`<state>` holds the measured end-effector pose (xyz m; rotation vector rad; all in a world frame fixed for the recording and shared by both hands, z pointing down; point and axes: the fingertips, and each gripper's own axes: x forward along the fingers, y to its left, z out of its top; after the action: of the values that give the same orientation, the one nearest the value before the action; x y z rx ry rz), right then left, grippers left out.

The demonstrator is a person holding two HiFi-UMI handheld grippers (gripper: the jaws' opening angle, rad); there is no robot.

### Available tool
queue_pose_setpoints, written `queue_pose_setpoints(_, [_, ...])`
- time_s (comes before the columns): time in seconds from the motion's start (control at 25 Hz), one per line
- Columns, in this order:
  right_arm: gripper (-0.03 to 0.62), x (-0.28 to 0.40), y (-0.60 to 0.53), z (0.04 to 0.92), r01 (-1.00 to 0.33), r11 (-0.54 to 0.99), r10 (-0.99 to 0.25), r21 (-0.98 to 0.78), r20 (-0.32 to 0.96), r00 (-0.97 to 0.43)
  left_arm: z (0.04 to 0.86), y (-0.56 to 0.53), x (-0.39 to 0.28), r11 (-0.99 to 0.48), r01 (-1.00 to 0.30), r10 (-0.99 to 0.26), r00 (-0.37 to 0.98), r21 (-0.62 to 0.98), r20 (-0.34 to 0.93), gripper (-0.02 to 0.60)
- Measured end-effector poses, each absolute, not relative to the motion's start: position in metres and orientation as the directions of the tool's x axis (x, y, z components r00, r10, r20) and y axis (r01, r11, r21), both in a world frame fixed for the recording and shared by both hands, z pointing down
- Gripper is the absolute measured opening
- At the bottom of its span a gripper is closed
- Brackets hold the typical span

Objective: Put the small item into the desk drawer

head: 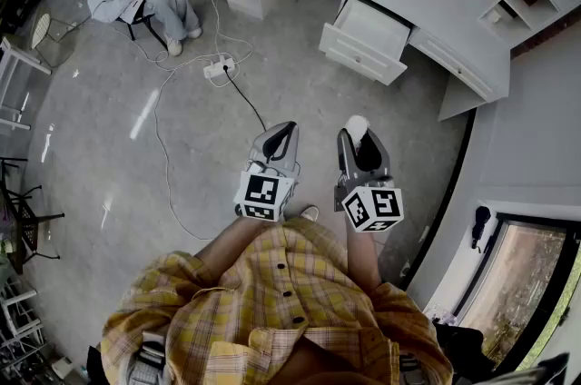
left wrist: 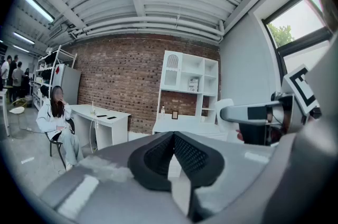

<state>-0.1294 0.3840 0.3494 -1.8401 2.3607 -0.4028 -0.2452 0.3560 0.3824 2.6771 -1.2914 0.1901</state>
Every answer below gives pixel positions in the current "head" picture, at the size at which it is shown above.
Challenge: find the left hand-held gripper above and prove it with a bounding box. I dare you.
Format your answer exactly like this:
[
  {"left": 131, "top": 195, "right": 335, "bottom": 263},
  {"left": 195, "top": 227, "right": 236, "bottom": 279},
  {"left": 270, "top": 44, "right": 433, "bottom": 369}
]
[{"left": 233, "top": 121, "right": 303, "bottom": 223}]

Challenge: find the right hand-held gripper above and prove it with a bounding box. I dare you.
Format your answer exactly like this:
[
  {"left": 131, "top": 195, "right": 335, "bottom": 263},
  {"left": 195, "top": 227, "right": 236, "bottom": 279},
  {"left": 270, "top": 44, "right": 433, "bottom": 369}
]
[{"left": 333, "top": 126, "right": 405, "bottom": 234}]

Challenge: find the white object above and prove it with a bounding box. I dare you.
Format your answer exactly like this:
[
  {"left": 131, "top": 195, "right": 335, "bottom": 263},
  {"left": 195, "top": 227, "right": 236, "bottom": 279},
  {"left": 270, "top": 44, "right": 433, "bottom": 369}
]
[{"left": 343, "top": 114, "right": 371, "bottom": 148}]

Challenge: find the white drawer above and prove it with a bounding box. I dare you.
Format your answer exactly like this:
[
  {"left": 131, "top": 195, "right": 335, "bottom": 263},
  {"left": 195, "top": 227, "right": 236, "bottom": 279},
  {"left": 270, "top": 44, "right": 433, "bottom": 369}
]
[
  {"left": 319, "top": 0, "right": 413, "bottom": 87},
  {"left": 409, "top": 27, "right": 499, "bottom": 102}
]

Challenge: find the person's right forearm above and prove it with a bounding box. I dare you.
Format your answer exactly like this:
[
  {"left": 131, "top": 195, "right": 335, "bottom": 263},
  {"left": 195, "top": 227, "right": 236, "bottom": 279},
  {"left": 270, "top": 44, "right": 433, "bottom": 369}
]
[{"left": 344, "top": 222, "right": 385, "bottom": 296}]

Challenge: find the person's left forearm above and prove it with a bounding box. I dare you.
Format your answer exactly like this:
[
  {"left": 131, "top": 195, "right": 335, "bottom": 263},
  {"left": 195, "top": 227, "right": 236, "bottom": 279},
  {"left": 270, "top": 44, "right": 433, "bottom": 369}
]
[{"left": 192, "top": 213, "right": 270, "bottom": 290}]

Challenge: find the white power strip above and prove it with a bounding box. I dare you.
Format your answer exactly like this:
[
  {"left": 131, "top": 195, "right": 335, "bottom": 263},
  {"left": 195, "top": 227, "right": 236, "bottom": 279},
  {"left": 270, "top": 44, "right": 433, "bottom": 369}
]
[{"left": 202, "top": 55, "right": 237, "bottom": 81}]

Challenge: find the small black umbrella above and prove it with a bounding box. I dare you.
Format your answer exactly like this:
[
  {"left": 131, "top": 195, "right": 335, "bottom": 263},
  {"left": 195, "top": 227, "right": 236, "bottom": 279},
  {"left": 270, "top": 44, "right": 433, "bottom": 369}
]
[{"left": 470, "top": 205, "right": 493, "bottom": 251}]

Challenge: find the yellow plaid shirt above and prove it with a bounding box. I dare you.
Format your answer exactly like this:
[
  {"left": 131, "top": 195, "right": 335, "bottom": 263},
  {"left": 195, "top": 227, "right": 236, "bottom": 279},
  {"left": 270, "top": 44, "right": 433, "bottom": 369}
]
[{"left": 99, "top": 217, "right": 455, "bottom": 385}]

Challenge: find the black office chair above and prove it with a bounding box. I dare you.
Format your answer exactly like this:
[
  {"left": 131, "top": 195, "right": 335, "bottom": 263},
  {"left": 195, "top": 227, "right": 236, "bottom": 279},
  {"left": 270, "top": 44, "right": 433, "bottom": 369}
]
[{"left": 115, "top": 0, "right": 177, "bottom": 53}]

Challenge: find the black framed window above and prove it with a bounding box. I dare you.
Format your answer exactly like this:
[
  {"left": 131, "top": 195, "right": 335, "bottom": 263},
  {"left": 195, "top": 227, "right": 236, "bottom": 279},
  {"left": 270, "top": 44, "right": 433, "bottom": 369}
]
[{"left": 453, "top": 212, "right": 581, "bottom": 375}]

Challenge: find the black metal chair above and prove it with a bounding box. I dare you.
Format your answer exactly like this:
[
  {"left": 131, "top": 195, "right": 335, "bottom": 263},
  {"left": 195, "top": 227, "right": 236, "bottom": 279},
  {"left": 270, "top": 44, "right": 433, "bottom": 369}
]
[{"left": 0, "top": 155, "right": 66, "bottom": 276}]

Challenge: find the round mesh seat chair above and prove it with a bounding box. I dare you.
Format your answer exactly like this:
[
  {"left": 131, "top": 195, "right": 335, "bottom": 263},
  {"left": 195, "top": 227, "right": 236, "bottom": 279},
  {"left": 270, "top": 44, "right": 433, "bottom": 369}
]
[{"left": 27, "top": 4, "right": 81, "bottom": 69}]

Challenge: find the white metal chair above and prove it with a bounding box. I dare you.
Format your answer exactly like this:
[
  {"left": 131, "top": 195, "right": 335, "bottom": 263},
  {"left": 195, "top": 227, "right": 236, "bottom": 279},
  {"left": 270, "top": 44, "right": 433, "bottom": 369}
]
[{"left": 0, "top": 35, "right": 54, "bottom": 133}]

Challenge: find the black cable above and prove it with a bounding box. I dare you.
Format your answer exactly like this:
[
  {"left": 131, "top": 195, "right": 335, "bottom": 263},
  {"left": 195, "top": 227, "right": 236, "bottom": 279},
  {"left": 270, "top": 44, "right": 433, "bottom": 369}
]
[{"left": 222, "top": 71, "right": 269, "bottom": 134}]

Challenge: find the long white cable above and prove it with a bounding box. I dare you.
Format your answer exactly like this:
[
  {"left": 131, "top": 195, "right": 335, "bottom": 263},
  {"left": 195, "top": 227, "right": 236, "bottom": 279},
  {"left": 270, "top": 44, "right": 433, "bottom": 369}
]
[{"left": 151, "top": 54, "right": 220, "bottom": 242}]

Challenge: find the grey shoulder strap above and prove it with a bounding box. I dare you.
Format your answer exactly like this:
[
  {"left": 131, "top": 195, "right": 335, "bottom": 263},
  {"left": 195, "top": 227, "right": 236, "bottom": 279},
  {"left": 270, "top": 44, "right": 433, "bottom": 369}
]
[
  {"left": 129, "top": 331, "right": 167, "bottom": 385},
  {"left": 398, "top": 353, "right": 421, "bottom": 385}
]

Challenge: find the white wire rack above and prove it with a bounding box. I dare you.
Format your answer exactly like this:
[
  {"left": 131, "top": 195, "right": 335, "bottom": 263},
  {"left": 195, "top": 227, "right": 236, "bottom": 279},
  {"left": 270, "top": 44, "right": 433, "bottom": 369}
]
[{"left": 0, "top": 277, "right": 48, "bottom": 380}]

